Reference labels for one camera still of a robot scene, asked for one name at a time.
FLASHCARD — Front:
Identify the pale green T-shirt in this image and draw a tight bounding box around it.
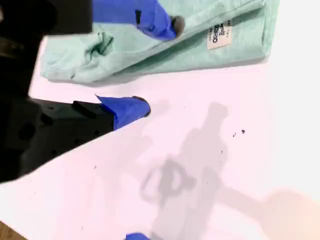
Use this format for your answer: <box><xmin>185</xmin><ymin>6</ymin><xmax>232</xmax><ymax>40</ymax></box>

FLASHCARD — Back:
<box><xmin>39</xmin><ymin>0</ymin><xmax>281</xmax><ymax>83</ymax></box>

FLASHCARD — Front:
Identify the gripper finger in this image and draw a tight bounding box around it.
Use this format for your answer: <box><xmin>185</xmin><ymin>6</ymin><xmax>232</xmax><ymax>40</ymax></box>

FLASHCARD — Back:
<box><xmin>14</xmin><ymin>94</ymin><xmax>152</xmax><ymax>176</ymax></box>
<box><xmin>92</xmin><ymin>0</ymin><xmax>186</xmax><ymax>41</ymax></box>

